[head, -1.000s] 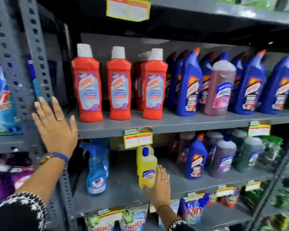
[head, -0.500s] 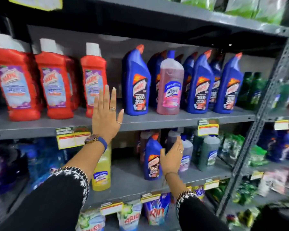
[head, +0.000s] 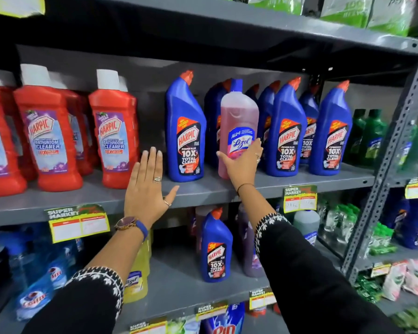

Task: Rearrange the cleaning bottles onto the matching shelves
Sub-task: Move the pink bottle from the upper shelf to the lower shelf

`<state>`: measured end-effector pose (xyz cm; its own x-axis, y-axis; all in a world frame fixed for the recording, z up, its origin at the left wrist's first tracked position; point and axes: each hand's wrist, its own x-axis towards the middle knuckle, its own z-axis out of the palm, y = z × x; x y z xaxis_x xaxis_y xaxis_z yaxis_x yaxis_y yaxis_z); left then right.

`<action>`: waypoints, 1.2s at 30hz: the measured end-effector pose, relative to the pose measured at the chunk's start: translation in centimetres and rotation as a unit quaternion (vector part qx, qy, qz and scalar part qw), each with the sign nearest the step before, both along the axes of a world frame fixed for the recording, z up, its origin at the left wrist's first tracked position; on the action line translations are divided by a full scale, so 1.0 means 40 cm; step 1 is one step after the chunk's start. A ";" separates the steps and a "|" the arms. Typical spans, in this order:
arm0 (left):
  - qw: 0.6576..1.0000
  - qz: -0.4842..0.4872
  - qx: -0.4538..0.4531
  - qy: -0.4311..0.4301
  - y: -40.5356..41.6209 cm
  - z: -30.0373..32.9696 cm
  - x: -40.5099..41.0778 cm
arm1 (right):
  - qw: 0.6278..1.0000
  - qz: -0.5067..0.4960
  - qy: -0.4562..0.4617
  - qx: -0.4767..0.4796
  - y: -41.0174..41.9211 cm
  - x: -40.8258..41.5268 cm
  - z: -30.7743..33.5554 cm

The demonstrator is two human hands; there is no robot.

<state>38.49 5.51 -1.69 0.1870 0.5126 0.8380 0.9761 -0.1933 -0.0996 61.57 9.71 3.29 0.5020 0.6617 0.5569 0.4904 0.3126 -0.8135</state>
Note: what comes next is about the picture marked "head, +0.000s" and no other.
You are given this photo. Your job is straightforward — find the small blue toilet cleaner bottle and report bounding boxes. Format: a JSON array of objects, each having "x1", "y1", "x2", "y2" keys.
[{"x1": 201, "y1": 207, "x2": 233, "y2": 283}]

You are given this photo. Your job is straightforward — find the grey metal shelf rack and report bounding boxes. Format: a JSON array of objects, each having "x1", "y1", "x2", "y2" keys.
[{"x1": 0, "y1": 0, "x2": 418, "y2": 334}]

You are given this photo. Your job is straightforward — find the wristwatch with blue strap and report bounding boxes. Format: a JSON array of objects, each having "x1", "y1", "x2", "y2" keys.
[{"x1": 114, "y1": 216, "x2": 149, "y2": 241}]

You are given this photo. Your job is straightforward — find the person's right hand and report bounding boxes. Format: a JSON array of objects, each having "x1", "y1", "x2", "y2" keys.
[{"x1": 217, "y1": 138, "x2": 264, "y2": 192}]

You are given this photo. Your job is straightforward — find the group of blue cleaner refills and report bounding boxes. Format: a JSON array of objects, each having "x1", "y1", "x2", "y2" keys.
[{"x1": 0, "y1": 222, "x2": 87, "y2": 322}]

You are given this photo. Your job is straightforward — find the person's left hand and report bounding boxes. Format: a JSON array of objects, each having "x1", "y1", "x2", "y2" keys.
[{"x1": 124, "y1": 147, "x2": 180, "y2": 229}]

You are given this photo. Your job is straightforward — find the person's left forearm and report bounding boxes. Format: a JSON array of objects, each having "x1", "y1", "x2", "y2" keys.
[{"x1": 21, "y1": 219, "x2": 150, "y2": 334}]

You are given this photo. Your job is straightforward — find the light green leafy packets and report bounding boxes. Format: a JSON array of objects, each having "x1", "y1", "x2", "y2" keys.
[{"x1": 391, "y1": 305, "x2": 418, "y2": 334}]

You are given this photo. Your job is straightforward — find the pink cleaner bottle blue cap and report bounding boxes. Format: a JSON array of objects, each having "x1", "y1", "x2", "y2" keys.
[{"x1": 218, "y1": 79, "x2": 260, "y2": 180}]

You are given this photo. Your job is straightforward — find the yellow cleaner bottle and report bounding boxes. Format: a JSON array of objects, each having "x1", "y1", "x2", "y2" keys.
[{"x1": 123, "y1": 229, "x2": 152, "y2": 304}]

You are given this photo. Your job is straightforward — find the green refill pouches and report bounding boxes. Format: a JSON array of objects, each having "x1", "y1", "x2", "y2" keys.
[{"x1": 363, "y1": 222, "x2": 398, "y2": 257}]

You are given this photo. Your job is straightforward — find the pink white pouches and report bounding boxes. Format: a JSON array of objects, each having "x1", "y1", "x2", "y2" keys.
[{"x1": 382, "y1": 257, "x2": 418, "y2": 302}]

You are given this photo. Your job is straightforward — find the group of blue bottles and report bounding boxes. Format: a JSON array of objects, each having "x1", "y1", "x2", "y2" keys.
[{"x1": 382, "y1": 197, "x2": 418, "y2": 250}]

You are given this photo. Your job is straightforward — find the group of clear green-capped bottles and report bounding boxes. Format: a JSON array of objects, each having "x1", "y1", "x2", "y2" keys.
[{"x1": 316, "y1": 201, "x2": 361, "y2": 256}]

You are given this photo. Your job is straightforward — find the green white small pack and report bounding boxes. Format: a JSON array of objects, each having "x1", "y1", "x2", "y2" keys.
[{"x1": 167, "y1": 315, "x2": 201, "y2": 334}]

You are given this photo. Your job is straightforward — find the yellow packet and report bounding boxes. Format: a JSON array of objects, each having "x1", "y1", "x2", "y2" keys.
[{"x1": 0, "y1": 0, "x2": 46, "y2": 19}]

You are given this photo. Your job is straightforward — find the blue detergent pack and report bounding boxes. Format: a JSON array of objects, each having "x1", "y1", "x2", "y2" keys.
[{"x1": 201, "y1": 302, "x2": 246, "y2": 334}]

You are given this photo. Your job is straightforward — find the dark green bottle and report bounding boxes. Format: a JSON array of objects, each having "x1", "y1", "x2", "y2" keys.
[
  {"x1": 346, "y1": 109, "x2": 367, "y2": 164},
  {"x1": 359, "y1": 109, "x2": 388, "y2": 168}
]

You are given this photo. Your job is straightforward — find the grey slotted upright post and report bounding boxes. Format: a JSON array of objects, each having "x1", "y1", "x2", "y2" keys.
[{"x1": 341, "y1": 35, "x2": 418, "y2": 283}]

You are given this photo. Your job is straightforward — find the green white packet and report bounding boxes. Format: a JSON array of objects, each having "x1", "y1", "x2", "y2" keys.
[
  {"x1": 247, "y1": 0, "x2": 306, "y2": 16},
  {"x1": 367, "y1": 0, "x2": 418, "y2": 37},
  {"x1": 320, "y1": 0, "x2": 374, "y2": 29}
]

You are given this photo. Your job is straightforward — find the row of red cleaner bottles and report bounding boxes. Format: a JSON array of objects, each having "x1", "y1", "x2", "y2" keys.
[{"x1": 0, "y1": 64, "x2": 140, "y2": 198}]

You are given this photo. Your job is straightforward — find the purple cleaner bottle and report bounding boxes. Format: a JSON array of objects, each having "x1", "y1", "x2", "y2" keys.
[{"x1": 236, "y1": 204, "x2": 266, "y2": 278}]

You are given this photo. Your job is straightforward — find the pale grey cleaner bottle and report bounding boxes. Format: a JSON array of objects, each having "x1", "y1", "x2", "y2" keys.
[{"x1": 293, "y1": 209, "x2": 320, "y2": 247}]

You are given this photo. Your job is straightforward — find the dark green packets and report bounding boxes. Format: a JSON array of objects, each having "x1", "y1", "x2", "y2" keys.
[{"x1": 354, "y1": 270, "x2": 384, "y2": 304}]

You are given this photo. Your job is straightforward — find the person's right forearm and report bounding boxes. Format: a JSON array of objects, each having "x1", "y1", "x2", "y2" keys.
[{"x1": 238, "y1": 184, "x2": 405, "y2": 334}]

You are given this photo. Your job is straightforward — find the row of blue toilet cleaner bottles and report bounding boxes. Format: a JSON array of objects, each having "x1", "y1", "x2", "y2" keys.
[{"x1": 165, "y1": 70, "x2": 353, "y2": 183}]

